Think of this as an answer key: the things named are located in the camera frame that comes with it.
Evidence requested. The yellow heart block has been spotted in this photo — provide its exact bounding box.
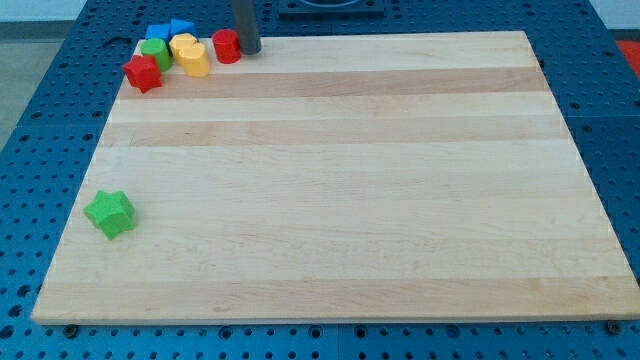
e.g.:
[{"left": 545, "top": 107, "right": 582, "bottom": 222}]
[{"left": 169, "top": 33, "right": 210, "bottom": 77}]

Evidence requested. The red star block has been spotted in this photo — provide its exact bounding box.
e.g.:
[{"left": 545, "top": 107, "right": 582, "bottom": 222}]
[{"left": 122, "top": 55, "right": 162, "bottom": 93}]

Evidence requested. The green star block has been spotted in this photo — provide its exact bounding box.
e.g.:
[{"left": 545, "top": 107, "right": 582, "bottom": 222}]
[{"left": 83, "top": 191, "right": 135, "bottom": 240}]

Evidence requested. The light wooden board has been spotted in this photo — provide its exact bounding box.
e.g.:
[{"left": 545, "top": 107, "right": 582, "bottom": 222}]
[{"left": 32, "top": 31, "right": 639, "bottom": 325}]

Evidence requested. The red cylinder block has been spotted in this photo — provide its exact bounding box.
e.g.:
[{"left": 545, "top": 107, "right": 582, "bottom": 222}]
[{"left": 211, "top": 29, "right": 241, "bottom": 64}]

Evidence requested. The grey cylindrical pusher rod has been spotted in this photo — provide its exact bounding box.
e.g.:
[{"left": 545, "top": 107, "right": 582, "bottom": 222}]
[{"left": 231, "top": 0, "right": 262, "bottom": 55}]

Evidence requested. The blue triangle block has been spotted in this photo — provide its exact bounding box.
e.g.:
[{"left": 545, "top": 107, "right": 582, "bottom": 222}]
[{"left": 169, "top": 18, "right": 197, "bottom": 37}]

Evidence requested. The green cylinder block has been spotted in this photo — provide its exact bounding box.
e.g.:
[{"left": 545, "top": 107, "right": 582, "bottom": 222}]
[{"left": 140, "top": 38, "right": 172, "bottom": 72}]

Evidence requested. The blue cube block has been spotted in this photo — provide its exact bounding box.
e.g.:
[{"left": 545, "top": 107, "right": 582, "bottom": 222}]
[{"left": 145, "top": 23, "right": 170, "bottom": 42}]

